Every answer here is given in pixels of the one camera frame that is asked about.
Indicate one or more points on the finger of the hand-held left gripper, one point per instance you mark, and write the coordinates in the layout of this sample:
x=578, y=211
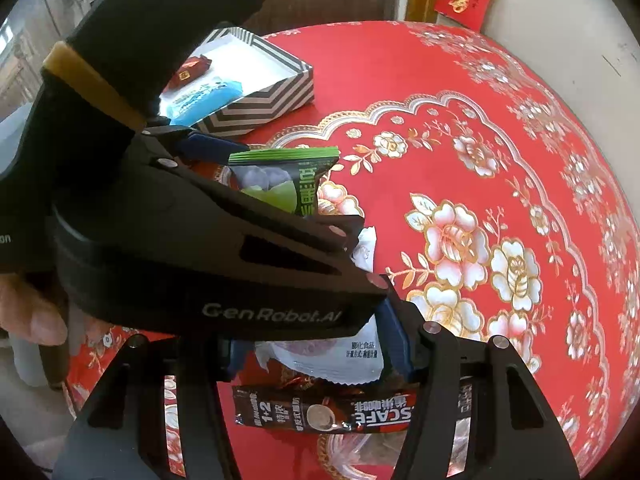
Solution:
x=280, y=240
x=212, y=146

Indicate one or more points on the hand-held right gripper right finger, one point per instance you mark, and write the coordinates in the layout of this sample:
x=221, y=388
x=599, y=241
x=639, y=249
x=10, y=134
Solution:
x=397, y=340

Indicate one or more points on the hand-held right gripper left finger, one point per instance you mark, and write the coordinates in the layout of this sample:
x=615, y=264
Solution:
x=232, y=357

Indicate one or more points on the green snack packet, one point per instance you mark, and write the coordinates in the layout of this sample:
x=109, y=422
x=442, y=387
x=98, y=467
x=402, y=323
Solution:
x=285, y=190

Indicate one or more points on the black and white striped box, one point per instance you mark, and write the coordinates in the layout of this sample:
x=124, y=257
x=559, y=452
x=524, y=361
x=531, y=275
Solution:
x=270, y=105

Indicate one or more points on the large white snack packet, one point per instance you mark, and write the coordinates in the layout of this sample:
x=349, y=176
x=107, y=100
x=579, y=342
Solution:
x=325, y=355

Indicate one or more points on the person's left hand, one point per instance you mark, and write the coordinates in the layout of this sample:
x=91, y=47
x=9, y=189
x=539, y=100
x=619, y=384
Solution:
x=30, y=305

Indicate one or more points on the light blue snack packet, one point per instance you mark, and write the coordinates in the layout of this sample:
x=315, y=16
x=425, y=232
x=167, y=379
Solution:
x=205, y=97

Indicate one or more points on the red wrapped candy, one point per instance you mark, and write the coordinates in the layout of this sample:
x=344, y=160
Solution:
x=190, y=72

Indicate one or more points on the dark brown coffee sachet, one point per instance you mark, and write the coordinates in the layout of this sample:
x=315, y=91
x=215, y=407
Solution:
x=340, y=410

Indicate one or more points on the red floral tablecloth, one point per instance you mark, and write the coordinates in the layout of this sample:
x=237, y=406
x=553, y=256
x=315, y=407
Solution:
x=400, y=75

